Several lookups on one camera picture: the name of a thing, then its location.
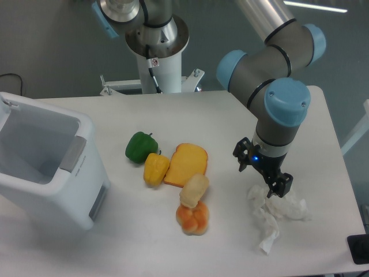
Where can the pale square bread loaf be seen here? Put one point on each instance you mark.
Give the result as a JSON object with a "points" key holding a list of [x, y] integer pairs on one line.
{"points": [[193, 190]]}

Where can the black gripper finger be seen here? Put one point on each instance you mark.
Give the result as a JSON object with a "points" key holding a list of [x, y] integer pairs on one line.
{"points": [[279, 185], [242, 153]]}

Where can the yellow bell pepper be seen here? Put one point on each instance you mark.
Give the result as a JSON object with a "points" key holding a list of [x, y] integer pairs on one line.
{"points": [[155, 169]]}

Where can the white frame at right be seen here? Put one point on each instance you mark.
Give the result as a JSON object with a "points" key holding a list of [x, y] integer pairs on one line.
{"points": [[358, 131]]}

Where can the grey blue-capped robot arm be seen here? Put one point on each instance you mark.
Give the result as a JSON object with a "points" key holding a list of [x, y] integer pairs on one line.
{"points": [[261, 82]]}

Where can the black device at edge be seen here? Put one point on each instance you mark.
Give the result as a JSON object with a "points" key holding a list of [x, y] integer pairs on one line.
{"points": [[358, 246]]}

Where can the white plastic bin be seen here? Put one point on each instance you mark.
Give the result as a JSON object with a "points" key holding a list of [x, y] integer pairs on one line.
{"points": [[50, 165]]}

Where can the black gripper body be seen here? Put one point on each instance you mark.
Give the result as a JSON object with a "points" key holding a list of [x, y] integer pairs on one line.
{"points": [[267, 160]]}

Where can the green bell pepper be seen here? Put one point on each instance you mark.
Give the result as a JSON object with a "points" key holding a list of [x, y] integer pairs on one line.
{"points": [[140, 146]]}

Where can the round knotted bread roll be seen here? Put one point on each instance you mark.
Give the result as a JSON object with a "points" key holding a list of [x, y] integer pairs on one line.
{"points": [[193, 221]]}

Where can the crumpled white paper tissue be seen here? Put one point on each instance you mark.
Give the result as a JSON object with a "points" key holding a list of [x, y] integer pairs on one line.
{"points": [[270, 210]]}

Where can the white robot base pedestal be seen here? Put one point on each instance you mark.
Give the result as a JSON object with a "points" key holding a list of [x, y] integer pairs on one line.
{"points": [[156, 75]]}

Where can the orange toast slice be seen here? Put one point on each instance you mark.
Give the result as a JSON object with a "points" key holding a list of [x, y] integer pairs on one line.
{"points": [[187, 160]]}

